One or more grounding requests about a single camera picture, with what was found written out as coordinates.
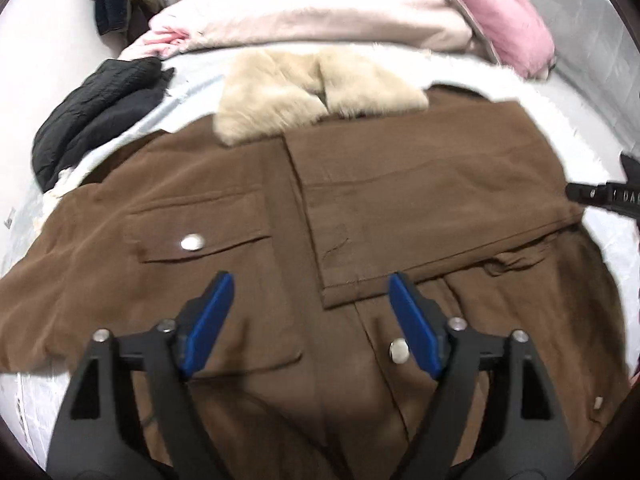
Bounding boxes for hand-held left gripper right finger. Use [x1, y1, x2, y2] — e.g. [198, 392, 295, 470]
[389, 272, 576, 480]

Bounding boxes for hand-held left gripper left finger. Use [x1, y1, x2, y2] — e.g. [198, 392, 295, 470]
[47, 271, 236, 480]

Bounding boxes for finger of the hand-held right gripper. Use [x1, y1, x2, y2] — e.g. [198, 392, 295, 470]
[565, 152, 640, 221]

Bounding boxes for brown coat with fur collar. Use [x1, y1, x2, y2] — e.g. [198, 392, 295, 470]
[0, 47, 632, 480]

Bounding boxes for light blue checked blanket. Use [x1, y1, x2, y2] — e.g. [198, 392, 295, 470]
[0, 45, 640, 461]

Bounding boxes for grey quilted cushion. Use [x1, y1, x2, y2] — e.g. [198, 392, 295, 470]
[480, 0, 640, 156]

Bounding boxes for pink pillow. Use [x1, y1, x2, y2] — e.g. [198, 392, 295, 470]
[442, 0, 557, 80]

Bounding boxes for black folded garment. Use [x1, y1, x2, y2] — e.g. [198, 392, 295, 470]
[32, 56, 176, 193]

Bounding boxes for pink fleece blanket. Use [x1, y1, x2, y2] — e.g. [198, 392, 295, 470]
[117, 10, 201, 61]

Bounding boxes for pale beige duvet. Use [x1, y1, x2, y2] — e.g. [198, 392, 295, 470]
[150, 0, 476, 56]

